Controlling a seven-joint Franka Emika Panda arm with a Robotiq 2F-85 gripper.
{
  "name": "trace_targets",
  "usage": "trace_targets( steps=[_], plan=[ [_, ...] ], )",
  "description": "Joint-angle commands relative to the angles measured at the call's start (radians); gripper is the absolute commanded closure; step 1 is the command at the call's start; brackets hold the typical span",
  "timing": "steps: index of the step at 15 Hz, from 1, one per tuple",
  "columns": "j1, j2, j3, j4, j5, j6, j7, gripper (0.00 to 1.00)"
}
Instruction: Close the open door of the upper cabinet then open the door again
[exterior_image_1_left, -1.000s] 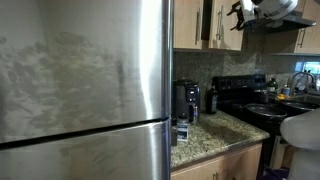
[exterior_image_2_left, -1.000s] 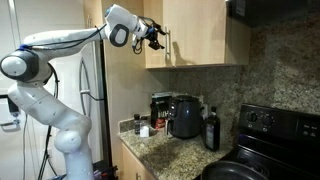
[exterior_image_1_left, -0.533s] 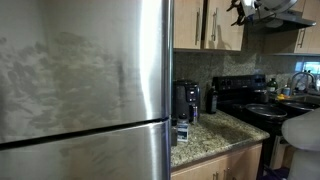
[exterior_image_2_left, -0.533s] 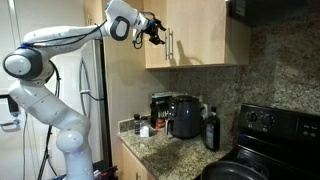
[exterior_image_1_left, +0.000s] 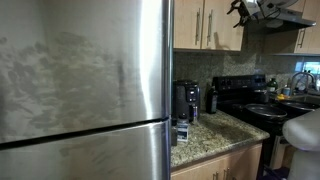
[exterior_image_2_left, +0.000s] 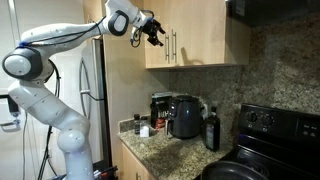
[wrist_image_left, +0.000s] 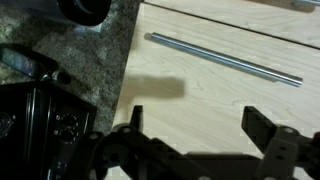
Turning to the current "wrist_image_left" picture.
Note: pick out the black electric stove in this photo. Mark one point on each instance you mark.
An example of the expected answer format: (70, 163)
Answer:
(36, 126)

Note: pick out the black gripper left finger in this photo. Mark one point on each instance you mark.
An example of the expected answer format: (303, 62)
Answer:
(133, 156)

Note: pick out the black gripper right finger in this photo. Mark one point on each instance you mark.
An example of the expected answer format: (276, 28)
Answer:
(280, 150)

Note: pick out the dark olive oil bottle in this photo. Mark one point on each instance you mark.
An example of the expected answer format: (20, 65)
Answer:
(23, 63)

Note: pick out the black coffee maker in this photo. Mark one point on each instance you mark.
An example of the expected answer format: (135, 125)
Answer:
(83, 11)

